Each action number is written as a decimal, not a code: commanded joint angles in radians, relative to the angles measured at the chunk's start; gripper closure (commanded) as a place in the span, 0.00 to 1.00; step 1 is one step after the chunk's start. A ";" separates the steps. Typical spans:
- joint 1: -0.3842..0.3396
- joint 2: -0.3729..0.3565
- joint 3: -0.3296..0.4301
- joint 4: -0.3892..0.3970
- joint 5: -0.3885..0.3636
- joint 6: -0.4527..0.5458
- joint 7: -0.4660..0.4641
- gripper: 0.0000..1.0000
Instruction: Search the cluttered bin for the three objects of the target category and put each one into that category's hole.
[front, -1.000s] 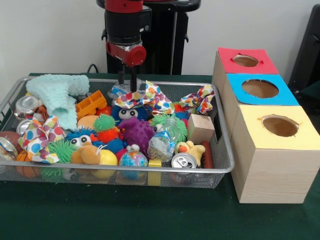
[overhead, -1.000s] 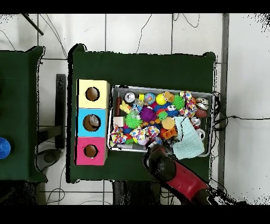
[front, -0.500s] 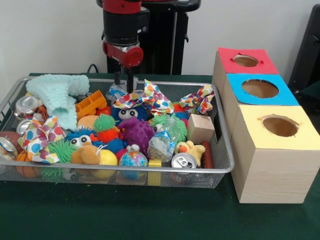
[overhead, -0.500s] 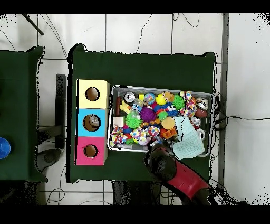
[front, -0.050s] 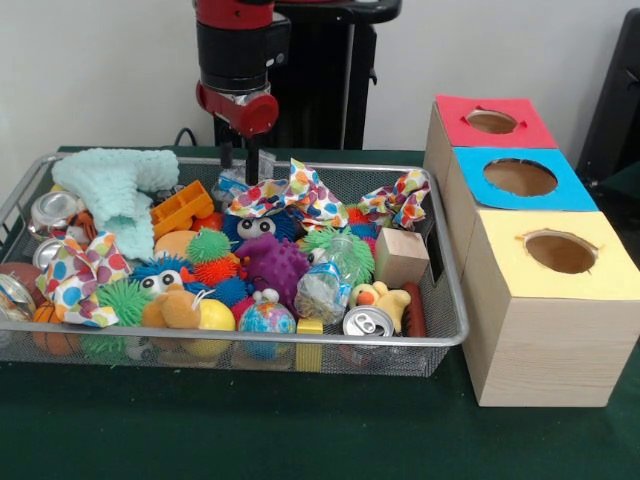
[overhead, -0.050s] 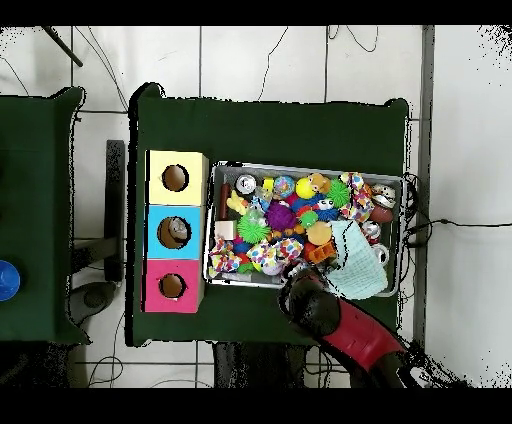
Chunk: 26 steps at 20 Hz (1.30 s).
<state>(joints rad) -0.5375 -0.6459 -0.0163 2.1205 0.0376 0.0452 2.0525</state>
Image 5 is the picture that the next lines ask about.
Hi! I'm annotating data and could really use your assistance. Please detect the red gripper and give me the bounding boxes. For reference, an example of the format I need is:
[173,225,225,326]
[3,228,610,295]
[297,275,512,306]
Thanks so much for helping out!
[195,80,280,185]

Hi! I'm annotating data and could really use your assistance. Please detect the clear plastic bottle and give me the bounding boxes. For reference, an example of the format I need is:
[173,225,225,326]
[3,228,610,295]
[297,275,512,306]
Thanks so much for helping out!
[214,150,282,204]

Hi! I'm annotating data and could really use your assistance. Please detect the polka-dot colourful cloth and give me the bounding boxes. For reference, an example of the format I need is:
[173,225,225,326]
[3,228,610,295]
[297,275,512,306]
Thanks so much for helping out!
[34,230,132,329]
[227,159,350,234]

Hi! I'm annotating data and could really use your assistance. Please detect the orange plastic block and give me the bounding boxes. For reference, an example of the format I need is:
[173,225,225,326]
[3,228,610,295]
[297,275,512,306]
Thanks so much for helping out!
[149,179,216,240]

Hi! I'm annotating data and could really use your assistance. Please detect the mint waffle cloth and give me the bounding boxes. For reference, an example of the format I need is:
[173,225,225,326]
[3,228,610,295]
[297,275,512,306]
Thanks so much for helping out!
[51,148,180,261]

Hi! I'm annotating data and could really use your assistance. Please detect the metal mesh bin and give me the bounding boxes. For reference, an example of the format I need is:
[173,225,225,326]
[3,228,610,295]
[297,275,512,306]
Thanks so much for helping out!
[0,153,470,379]

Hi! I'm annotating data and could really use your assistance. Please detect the wooden three-hole box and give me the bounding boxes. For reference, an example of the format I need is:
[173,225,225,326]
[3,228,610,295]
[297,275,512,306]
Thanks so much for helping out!
[423,94,640,409]

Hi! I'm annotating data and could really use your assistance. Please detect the purple spiky rubber toy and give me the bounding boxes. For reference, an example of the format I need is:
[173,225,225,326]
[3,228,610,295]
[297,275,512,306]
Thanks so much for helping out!
[233,233,312,314]

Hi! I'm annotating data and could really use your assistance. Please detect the clear bottle with blue label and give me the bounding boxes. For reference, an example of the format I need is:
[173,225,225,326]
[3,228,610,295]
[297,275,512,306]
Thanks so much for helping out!
[293,234,362,321]

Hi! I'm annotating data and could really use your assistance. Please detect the globe print ball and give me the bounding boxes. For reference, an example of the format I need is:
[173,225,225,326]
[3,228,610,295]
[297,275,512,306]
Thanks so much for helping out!
[237,299,297,335]

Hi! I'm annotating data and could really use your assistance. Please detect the brown teddy bear plush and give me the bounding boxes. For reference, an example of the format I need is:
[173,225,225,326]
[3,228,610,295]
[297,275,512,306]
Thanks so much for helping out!
[142,283,204,330]

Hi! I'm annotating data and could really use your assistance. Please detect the silver drink can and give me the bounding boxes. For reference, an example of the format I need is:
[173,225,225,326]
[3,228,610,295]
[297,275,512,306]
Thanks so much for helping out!
[342,304,395,337]

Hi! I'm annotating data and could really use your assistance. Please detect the dark green tablecloth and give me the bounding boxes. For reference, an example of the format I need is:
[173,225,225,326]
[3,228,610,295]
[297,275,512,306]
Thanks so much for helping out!
[0,144,640,480]

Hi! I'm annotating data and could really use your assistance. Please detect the black upright stand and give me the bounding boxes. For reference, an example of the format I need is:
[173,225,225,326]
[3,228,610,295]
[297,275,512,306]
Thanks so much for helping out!
[574,8,640,201]

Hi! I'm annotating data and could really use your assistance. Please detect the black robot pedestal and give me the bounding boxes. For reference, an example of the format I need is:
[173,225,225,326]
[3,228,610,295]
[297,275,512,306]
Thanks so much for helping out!
[213,0,404,151]

